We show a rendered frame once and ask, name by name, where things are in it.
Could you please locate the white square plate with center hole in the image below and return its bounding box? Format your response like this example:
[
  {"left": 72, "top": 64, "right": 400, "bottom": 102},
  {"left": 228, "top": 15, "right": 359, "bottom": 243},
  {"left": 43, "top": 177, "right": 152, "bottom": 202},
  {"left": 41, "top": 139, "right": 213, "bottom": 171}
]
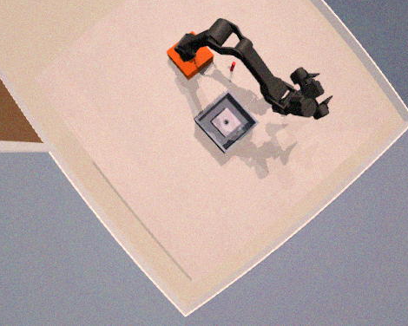
[{"left": 211, "top": 108, "right": 241, "bottom": 138}]

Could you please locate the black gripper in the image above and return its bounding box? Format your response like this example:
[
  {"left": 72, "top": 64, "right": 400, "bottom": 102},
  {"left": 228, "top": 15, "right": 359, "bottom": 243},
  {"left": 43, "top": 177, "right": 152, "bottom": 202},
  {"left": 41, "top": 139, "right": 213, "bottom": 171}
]
[{"left": 290, "top": 68, "right": 333, "bottom": 120}]

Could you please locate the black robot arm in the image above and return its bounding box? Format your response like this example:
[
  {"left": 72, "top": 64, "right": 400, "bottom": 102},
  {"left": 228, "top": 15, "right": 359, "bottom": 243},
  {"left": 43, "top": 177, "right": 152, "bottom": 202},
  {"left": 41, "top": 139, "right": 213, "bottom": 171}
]
[{"left": 173, "top": 18, "right": 325, "bottom": 118}]

